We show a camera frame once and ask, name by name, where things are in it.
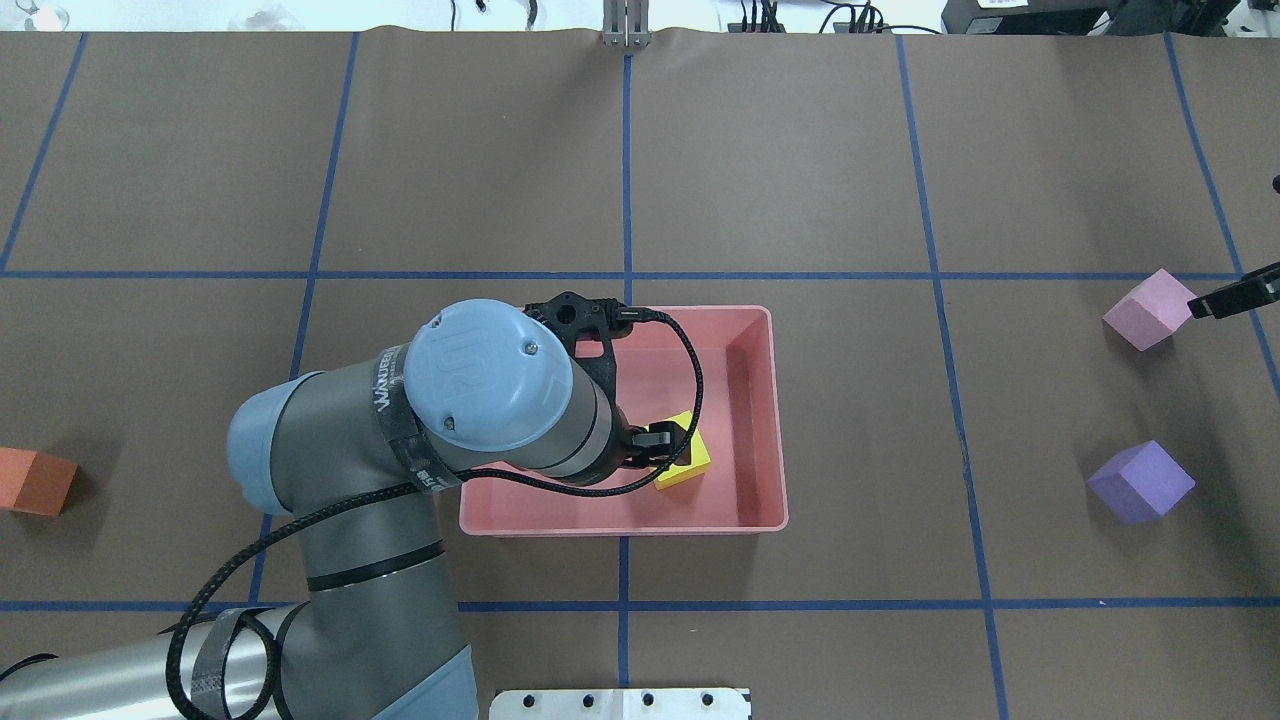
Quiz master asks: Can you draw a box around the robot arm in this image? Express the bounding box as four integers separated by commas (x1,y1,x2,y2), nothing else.
3,292,705,719

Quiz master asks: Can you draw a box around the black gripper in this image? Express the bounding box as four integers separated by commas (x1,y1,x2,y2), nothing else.
524,292,689,471

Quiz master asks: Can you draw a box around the yellow foam block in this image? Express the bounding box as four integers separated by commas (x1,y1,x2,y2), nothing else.
654,425,712,491

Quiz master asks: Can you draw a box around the pink plastic bin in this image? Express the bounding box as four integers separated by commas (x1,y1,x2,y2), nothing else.
460,305,788,538

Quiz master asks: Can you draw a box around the orange foam block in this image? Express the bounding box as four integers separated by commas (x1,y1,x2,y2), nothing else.
1,447,79,518

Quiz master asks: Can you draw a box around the pink foam block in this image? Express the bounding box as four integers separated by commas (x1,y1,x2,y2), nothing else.
1102,268,1196,352

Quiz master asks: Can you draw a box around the purple foam block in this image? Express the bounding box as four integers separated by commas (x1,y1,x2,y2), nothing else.
1085,439,1196,525

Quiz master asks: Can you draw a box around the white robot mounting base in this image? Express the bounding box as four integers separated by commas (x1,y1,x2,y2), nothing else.
488,687,754,719

